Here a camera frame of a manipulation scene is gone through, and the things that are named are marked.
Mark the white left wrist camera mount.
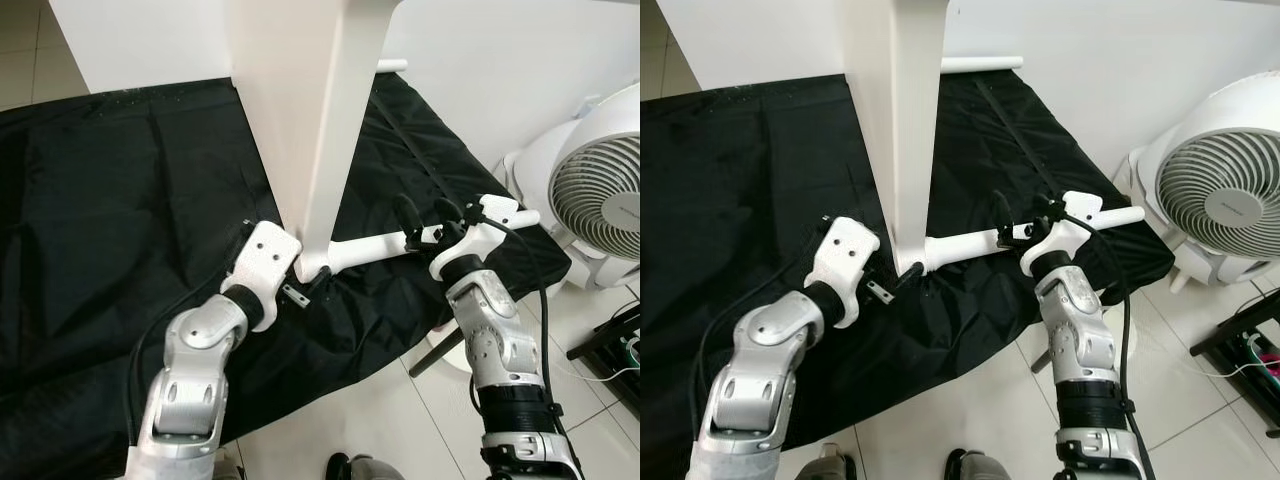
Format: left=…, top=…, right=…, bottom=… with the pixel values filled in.
left=222, top=222, right=303, bottom=321
left=808, top=217, right=881, bottom=329

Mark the white floor cable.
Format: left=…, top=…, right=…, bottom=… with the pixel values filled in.
left=545, top=365, right=641, bottom=383
left=1150, top=360, right=1261, bottom=379

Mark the black plastic floor crate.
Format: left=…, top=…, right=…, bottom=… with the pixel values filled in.
left=568, top=305, right=641, bottom=411
left=1190, top=290, right=1280, bottom=436

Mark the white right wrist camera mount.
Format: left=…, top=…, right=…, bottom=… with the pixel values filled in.
left=1020, top=190, right=1106, bottom=276
left=428, top=195, right=526, bottom=281

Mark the black table cloth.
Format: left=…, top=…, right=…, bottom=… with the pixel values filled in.
left=0, top=72, right=573, bottom=480
left=640, top=70, right=1176, bottom=480

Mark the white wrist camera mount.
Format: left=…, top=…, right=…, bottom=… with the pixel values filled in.
left=222, top=222, right=303, bottom=321
left=428, top=195, right=526, bottom=281
left=808, top=217, right=881, bottom=329
left=1020, top=190, right=1106, bottom=276

